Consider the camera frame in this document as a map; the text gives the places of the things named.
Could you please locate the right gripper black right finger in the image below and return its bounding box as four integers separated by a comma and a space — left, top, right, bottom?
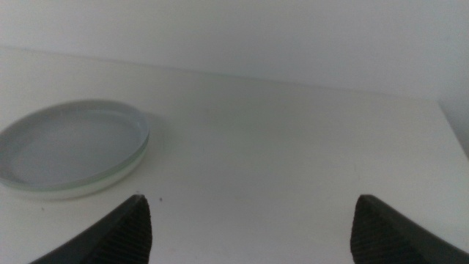
350, 194, 469, 264

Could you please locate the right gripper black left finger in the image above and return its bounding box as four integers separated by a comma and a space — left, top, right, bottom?
29, 194, 153, 264

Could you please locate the white shallow bowl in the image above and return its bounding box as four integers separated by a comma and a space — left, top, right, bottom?
0, 144, 149, 201

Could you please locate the pale green shallow bowl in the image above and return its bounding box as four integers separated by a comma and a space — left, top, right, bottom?
0, 133, 151, 194

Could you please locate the grey shallow bowl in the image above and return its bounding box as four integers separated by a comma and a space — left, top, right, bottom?
0, 98, 150, 191

